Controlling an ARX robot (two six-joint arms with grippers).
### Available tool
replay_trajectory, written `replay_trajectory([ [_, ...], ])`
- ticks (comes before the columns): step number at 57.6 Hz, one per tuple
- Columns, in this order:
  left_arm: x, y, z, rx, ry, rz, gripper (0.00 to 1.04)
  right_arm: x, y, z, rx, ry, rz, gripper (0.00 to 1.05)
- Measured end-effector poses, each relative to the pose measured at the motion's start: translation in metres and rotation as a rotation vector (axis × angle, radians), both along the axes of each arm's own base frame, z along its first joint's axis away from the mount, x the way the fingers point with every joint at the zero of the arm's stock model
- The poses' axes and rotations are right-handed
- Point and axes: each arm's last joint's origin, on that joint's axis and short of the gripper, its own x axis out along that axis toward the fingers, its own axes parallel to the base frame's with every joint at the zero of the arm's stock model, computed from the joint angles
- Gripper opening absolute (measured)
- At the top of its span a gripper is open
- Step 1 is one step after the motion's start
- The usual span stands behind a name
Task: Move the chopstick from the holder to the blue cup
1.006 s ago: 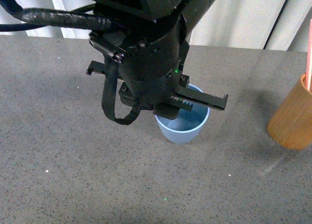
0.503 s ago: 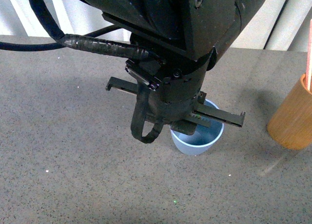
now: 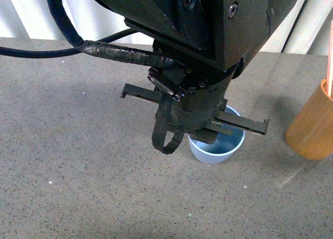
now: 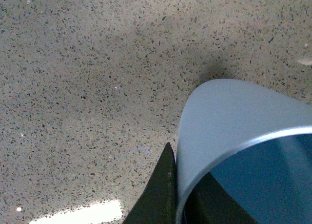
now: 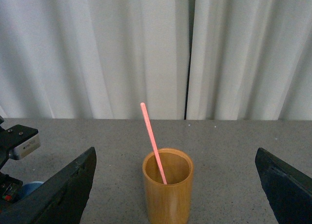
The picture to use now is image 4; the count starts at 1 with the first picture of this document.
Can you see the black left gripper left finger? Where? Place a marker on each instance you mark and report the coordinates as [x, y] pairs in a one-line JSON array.
[[157, 203]]

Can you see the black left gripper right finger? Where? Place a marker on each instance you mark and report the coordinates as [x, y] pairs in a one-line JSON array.
[[209, 203]]

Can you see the light blue plastic cup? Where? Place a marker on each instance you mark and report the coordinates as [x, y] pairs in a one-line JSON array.
[[257, 143]]

